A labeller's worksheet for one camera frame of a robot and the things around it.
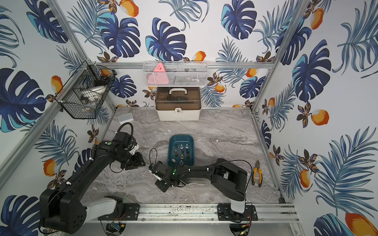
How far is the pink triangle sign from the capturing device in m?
0.90

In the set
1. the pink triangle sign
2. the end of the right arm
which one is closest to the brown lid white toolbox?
the pink triangle sign

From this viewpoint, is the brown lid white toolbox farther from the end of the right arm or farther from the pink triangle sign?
the end of the right arm
